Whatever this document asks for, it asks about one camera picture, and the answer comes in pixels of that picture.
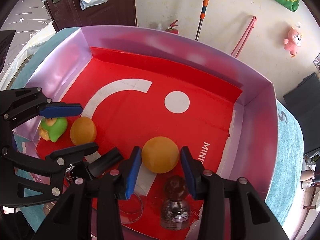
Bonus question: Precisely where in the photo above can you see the clear plastic cup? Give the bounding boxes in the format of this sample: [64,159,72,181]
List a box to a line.
[118,185,144,224]

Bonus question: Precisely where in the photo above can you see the green yellow toy figure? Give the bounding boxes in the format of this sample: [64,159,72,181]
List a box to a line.
[38,117,68,142]

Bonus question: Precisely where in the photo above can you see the glitter dark red bottle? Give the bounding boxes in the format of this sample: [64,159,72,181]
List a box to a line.
[160,176,190,230]

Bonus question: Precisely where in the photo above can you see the orange round sponge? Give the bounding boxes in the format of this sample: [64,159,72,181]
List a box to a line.
[142,137,180,173]

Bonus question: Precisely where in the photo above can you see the orange round lid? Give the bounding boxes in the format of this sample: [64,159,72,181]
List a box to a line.
[70,116,97,146]

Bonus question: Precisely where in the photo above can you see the purple cardboard box tray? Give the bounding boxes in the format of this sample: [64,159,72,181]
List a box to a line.
[12,25,279,240]

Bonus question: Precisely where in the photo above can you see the dark covered side table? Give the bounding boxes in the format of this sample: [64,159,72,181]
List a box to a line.
[283,73,319,157]

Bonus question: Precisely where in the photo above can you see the dark brown door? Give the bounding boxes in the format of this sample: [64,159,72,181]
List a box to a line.
[45,0,137,31]

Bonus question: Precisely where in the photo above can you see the pink hanger rods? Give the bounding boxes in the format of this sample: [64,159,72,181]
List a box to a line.
[231,16,257,58]

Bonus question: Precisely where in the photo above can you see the red fire extinguisher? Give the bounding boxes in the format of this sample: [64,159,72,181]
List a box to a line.
[165,20,179,35]

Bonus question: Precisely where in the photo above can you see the pink fox plush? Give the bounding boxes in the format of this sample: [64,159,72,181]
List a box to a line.
[284,27,302,57]

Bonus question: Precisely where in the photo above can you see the orange silver mop handle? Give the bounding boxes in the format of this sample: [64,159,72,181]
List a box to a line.
[195,0,209,41]

